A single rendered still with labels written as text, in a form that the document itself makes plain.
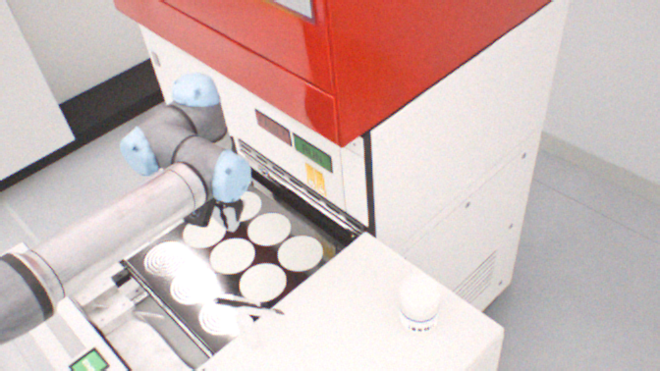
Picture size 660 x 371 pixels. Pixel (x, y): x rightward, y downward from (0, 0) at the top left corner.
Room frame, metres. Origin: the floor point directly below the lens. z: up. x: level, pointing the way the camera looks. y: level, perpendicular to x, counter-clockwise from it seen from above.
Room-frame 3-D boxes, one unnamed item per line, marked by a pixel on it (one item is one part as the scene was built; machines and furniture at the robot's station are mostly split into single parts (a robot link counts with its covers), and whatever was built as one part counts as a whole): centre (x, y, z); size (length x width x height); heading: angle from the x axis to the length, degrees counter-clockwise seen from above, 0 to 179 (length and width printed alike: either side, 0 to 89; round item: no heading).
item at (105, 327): (0.77, 0.47, 0.89); 0.08 x 0.03 x 0.03; 129
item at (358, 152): (1.18, 0.17, 1.02); 0.82 x 0.03 x 0.40; 39
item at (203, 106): (0.88, 0.20, 1.31); 0.09 x 0.08 x 0.11; 138
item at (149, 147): (0.80, 0.25, 1.31); 0.11 x 0.11 x 0.08; 48
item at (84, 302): (0.83, 0.52, 0.89); 0.08 x 0.03 x 0.03; 129
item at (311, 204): (1.03, 0.07, 0.89); 0.44 x 0.02 x 0.10; 39
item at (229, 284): (0.89, 0.23, 0.90); 0.34 x 0.34 x 0.01; 39
